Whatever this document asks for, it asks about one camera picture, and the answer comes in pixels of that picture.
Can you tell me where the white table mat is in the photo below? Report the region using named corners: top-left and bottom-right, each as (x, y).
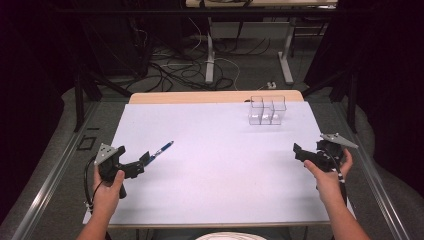
top-left (82, 101), bottom-right (356, 226)

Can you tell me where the dark curtain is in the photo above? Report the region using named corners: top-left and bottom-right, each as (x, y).
top-left (0, 0), bottom-right (81, 224)
top-left (303, 0), bottom-right (424, 198)

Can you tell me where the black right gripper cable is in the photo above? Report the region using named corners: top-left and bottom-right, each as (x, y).
top-left (327, 149), bottom-right (348, 206)

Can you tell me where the light wooden desk top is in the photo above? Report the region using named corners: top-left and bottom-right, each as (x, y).
top-left (185, 0), bottom-right (339, 9)

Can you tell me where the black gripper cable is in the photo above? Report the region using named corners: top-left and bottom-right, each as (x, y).
top-left (327, 149), bottom-right (348, 206)
top-left (83, 155), bottom-right (103, 214)

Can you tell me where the blue pen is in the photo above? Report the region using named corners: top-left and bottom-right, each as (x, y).
top-left (145, 140), bottom-right (175, 165)

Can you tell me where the white desk leg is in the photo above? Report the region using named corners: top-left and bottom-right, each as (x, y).
top-left (204, 16), bottom-right (216, 85)
top-left (277, 18), bottom-right (296, 86)

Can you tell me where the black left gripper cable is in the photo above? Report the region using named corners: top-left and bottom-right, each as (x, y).
top-left (83, 155), bottom-right (103, 214)

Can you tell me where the metal floor rail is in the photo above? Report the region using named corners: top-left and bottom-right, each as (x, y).
top-left (333, 101), bottom-right (412, 240)
top-left (10, 101), bottom-right (101, 240)

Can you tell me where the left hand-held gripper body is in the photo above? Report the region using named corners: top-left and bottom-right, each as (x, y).
top-left (94, 142), bottom-right (138, 200)

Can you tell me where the person's right hand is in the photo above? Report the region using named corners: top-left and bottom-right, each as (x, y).
top-left (303, 148), bottom-right (354, 208)

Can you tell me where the clear acrylic organizer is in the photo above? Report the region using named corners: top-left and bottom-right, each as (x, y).
top-left (247, 95), bottom-right (288, 126)

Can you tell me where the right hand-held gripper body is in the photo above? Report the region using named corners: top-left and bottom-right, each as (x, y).
top-left (312, 132), bottom-right (360, 174)

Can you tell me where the white floor cable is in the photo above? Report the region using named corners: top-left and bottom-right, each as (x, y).
top-left (186, 16), bottom-right (242, 92)

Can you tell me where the person's left hand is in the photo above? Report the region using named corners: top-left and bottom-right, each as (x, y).
top-left (91, 164), bottom-right (126, 218)

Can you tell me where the tangle of black floor cables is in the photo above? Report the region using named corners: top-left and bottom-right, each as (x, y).
top-left (125, 36), bottom-right (272, 94)

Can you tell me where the black metal stand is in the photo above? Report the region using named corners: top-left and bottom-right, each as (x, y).
top-left (72, 19), bottom-right (134, 133)
top-left (301, 66), bottom-right (360, 135)

